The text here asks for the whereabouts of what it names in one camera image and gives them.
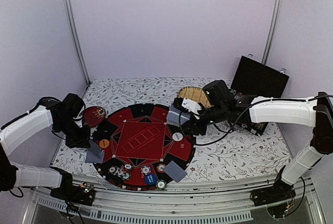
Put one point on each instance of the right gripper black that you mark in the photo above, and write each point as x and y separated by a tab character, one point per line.
194	126

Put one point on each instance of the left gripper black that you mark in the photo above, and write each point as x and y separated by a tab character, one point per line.
83	142

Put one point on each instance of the dealt blue card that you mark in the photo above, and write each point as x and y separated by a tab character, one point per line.
95	158
94	149
175	172

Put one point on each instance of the orange big blind button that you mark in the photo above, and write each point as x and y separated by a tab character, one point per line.
104	143

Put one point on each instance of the white dealer button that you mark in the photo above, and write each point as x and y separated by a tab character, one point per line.
177	136

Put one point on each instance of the round red black poker mat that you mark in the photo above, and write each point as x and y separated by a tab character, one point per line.
139	135

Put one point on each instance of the blue white poker chip stack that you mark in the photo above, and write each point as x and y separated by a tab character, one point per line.
123	175

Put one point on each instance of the red white poker chip stack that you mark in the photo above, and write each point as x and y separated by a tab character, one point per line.
160	168

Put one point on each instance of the green poker chip stack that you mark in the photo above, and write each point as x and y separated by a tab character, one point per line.
161	184

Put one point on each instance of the blue small blind button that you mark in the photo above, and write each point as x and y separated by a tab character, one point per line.
150	179

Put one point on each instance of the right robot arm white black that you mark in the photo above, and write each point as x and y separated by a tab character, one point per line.
314	112

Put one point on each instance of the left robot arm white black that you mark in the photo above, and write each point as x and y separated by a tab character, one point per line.
14	175

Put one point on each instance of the red floral round dish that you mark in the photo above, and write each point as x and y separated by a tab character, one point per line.
94	115

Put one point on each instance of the woven bamboo tray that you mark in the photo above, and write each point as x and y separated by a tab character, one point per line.
194	93

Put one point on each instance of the black poker set case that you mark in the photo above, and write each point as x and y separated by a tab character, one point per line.
255	79

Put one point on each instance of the aluminium front rail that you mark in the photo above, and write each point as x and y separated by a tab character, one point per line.
184	202

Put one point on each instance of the aluminium frame post left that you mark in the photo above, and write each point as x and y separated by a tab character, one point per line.
75	39

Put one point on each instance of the aluminium frame post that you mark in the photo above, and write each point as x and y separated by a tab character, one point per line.
75	39
271	31

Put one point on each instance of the aluminium frame post right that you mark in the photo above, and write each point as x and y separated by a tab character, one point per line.
271	31

